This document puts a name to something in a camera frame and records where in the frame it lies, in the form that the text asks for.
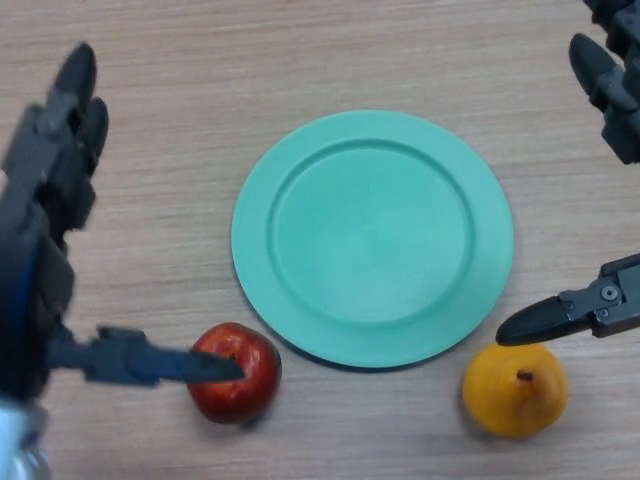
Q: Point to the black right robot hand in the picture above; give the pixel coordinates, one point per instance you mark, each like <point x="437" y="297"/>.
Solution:
<point x="605" y="305"/>

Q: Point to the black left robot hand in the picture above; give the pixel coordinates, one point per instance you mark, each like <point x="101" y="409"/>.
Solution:
<point x="35" y="240"/>

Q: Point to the red apple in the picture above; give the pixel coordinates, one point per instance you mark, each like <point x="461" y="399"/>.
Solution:
<point x="240" y="402"/>

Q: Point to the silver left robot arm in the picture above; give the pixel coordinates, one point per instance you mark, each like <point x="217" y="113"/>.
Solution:
<point x="20" y="445"/>

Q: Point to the green round plate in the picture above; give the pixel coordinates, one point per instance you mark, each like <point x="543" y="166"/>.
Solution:
<point x="372" y="240"/>

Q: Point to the yellow pear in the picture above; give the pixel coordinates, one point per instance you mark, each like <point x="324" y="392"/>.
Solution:
<point x="515" y="400"/>

